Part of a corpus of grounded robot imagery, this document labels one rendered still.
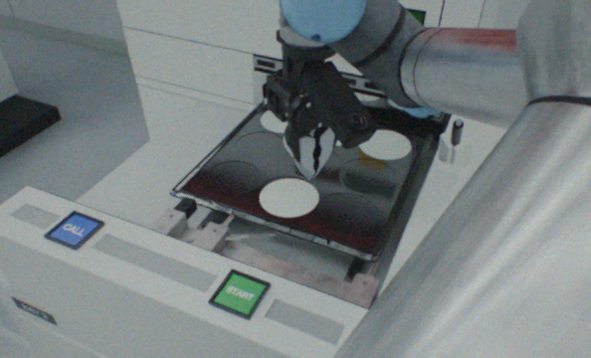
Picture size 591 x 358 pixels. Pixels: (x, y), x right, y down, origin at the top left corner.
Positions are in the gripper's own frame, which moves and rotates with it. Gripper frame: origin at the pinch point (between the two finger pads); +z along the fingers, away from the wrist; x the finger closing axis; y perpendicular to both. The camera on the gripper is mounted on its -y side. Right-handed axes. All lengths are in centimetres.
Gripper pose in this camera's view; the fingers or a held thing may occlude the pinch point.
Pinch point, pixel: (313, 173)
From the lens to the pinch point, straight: 71.3
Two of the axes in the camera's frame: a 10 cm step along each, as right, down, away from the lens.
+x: -8.4, 3.5, -4.2
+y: -5.5, -5.4, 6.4
